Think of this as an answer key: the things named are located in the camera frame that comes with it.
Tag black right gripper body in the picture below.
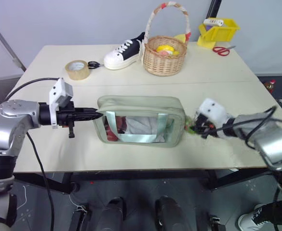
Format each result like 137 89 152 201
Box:
194 112 219 140

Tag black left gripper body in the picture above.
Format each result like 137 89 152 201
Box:
55 101 79 139

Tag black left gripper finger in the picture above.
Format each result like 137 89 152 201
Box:
74 107 103 116
74 114 103 122

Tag green plush keychain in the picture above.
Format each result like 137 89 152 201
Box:
184 115 200 134

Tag green pouch with clear window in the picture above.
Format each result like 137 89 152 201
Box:
93 95 187 148

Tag red item inside pouch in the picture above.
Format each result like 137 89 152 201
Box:
105 116 128 141

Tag white cloth inside pouch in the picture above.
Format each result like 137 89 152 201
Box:
125 115 175 142

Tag brown packing tape roll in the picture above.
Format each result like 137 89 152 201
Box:
65 59 92 81

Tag black and white sneaker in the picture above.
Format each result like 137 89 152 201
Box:
103 31 147 71

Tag amber drink bottle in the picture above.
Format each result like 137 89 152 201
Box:
263 79 278 95

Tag yellow toy in basket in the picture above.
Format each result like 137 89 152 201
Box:
155 45 180 57

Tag dark rounded shape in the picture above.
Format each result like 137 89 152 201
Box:
98 196 127 231
154 195 188 231

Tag grey metal pole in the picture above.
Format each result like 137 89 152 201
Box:
0 13 27 73

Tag yellow plastic bin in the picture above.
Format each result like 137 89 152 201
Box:
196 17 241 49

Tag white sneaker with black leg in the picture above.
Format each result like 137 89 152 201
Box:
238 200 282 231

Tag black metal pole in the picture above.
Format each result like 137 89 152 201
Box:
206 0 223 20

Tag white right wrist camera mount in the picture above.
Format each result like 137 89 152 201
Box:
198 97 231 126

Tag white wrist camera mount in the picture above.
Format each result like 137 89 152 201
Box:
198 97 231 126
49 77 74 129

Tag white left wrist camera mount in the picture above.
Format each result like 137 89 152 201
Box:
49 77 74 129

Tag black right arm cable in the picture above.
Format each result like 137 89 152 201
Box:
202 106 278 150

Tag black handled scissors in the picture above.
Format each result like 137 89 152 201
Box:
87 61 106 70

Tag wicker basket with handle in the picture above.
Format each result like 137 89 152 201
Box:
143 0 192 77

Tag black table frame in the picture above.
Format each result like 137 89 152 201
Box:
12 167 278 195

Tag red handled scissors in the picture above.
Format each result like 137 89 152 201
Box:
212 45 237 57

